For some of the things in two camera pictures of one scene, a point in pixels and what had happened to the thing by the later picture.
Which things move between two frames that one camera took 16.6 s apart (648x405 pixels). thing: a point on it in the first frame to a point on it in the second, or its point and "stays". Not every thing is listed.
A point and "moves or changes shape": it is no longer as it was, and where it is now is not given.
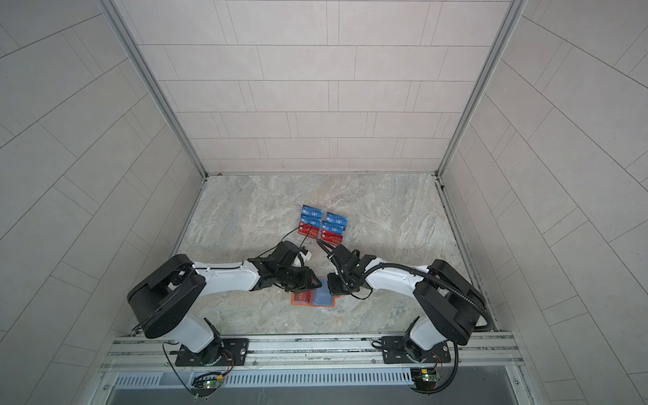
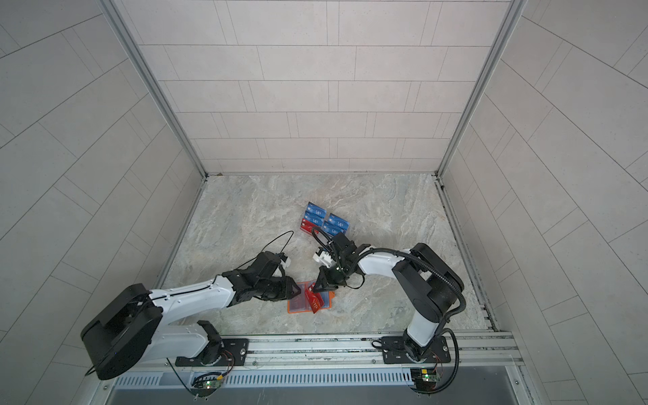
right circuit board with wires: x=424 y=379 stays
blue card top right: x=336 y=218 stays
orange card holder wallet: x=321 y=296 moves or changes shape
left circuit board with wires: x=207 y=383 stays
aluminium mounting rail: x=158 y=352 stays
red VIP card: x=332 y=237 to x=315 y=299
